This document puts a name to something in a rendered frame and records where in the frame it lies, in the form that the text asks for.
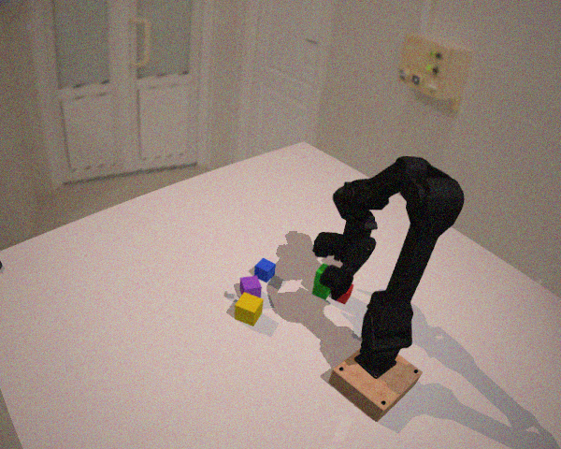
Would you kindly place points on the green block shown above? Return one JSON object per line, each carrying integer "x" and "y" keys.
{"x": 320, "y": 291}
{"x": 318, "y": 273}

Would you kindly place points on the yellow cube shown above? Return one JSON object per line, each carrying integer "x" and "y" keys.
{"x": 248, "y": 309}

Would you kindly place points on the purple block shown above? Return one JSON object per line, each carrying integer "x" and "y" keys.
{"x": 250, "y": 285}

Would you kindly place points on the blue block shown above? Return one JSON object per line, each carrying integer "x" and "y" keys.
{"x": 264, "y": 270}

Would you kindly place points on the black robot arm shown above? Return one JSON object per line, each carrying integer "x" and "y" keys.
{"x": 434, "y": 200}

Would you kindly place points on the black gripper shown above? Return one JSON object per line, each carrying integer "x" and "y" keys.
{"x": 353, "y": 256}

